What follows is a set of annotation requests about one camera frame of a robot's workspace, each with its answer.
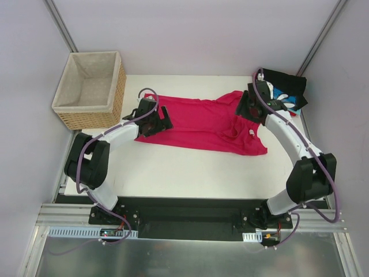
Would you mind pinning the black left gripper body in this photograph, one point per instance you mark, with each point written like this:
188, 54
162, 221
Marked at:
161, 122

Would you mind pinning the left white cable duct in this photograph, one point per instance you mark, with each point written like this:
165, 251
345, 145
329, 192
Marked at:
91, 232

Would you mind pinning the left aluminium corner post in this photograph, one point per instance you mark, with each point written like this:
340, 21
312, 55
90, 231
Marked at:
61, 26

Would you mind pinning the right white cable duct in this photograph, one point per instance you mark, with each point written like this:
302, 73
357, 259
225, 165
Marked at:
252, 237

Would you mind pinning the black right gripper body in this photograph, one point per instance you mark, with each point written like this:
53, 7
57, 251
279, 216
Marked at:
244, 104

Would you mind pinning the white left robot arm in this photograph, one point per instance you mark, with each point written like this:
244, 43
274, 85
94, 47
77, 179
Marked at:
88, 160

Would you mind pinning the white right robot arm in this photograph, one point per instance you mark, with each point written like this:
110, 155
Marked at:
313, 172

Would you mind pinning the woven wicker basket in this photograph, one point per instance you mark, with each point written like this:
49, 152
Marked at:
91, 90

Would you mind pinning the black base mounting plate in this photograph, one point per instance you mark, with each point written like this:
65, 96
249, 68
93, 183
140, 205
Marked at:
176, 218

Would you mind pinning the white cable duct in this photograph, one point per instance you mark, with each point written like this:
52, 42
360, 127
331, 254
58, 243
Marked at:
252, 237
91, 232

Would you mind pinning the aluminium corner post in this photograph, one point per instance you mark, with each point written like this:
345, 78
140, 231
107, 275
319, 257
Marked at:
328, 25
61, 26

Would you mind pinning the light teal folded t-shirt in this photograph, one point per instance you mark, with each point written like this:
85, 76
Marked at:
294, 110

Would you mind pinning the black folded printed t-shirt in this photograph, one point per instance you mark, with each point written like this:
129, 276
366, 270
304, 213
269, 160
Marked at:
288, 88

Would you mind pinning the red folded t-shirt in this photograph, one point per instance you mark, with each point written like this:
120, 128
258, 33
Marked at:
293, 113

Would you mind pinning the aluminium frame rail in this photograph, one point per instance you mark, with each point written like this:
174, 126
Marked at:
77, 215

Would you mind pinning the right aluminium corner post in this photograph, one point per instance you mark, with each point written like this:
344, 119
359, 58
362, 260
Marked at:
328, 25

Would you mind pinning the magenta pink t-shirt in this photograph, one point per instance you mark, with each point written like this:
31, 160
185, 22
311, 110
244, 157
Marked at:
208, 125

